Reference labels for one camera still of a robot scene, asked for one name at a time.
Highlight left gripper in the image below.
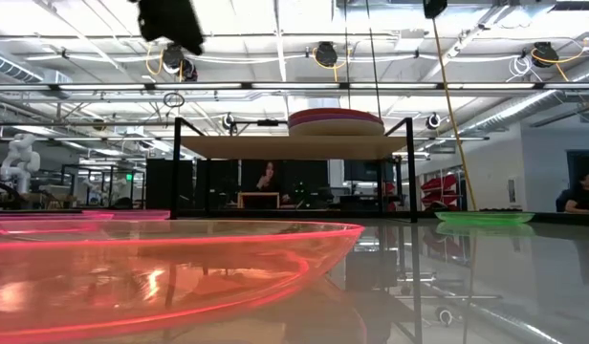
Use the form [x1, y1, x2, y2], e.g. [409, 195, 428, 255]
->
[137, 0, 206, 56]

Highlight purple plate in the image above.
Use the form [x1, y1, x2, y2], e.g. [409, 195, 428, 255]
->
[287, 113, 386, 130]

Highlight coral red plate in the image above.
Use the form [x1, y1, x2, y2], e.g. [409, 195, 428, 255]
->
[287, 107, 384, 126]

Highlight orange translucent plate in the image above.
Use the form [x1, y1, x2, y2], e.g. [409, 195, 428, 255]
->
[0, 219, 367, 344]

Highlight green translucent plate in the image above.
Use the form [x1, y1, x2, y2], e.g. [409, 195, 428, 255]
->
[433, 210, 536, 226]

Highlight person behind shelf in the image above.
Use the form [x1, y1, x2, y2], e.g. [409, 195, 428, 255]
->
[254, 161, 290, 207]

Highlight long ceiling light bar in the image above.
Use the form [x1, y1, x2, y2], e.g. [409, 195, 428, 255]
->
[0, 81, 589, 93]

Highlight red storage bins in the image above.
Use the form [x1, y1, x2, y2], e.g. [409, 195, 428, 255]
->
[419, 173, 461, 213]

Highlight seated person at desk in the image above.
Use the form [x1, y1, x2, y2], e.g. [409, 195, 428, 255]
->
[556, 172, 589, 215]

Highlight wooden shelf with black frame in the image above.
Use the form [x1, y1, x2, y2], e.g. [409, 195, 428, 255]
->
[169, 116, 419, 225]

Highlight small wooden frame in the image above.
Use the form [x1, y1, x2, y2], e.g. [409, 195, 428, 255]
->
[236, 191, 282, 210]

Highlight black overhead cable mount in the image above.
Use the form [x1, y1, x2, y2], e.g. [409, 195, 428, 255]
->
[422, 0, 449, 21]

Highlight yellow hanging cable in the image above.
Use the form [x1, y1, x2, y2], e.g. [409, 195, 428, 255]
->
[430, 17, 478, 212]

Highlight silver ceiling duct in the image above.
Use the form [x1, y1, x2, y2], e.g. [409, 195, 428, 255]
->
[459, 56, 589, 140]

